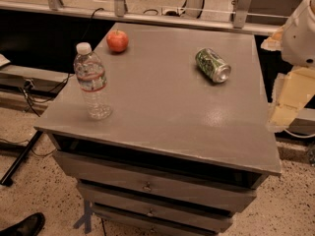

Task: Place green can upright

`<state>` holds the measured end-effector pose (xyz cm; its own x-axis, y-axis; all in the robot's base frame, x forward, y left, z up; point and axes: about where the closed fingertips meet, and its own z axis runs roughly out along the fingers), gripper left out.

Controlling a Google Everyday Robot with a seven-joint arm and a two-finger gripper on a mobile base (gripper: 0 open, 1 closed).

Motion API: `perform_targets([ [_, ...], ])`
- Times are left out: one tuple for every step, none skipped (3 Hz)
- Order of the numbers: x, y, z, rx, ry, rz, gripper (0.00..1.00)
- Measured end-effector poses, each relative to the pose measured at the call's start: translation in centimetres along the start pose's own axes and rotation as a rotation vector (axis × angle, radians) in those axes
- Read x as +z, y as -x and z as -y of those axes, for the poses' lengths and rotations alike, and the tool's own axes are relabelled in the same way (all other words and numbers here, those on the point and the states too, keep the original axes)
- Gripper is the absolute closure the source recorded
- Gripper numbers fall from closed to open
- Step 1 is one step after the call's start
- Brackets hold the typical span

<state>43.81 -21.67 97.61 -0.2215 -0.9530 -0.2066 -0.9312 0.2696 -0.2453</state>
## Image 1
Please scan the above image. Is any black shoe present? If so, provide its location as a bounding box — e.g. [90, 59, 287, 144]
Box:
[0, 212, 45, 236]

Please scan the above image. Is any grey drawer cabinet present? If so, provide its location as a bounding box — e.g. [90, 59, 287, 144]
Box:
[36, 24, 281, 236]

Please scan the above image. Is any green soda can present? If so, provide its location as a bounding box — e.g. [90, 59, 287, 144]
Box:
[195, 48, 231, 84]

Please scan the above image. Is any red apple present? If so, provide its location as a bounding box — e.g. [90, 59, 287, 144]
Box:
[106, 29, 129, 53]

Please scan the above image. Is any black metal stand leg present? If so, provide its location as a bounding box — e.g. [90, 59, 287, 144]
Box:
[0, 131, 42, 187]

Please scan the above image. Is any white power strip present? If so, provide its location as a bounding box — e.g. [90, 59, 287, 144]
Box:
[161, 7, 185, 17]

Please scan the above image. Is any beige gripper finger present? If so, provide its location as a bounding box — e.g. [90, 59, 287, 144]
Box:
[267, 66, 315, 132]
[261, 27, 284, 51]

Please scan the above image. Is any black cable on floor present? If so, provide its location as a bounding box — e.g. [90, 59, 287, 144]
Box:
[18, 7, 105, 116]

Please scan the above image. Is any clear plastic water bottle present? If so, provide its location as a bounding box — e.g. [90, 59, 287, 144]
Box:
[74, 42, 111, 120]

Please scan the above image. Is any white cable at right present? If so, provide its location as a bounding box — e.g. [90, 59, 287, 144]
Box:
[283, 128, 315, 140]

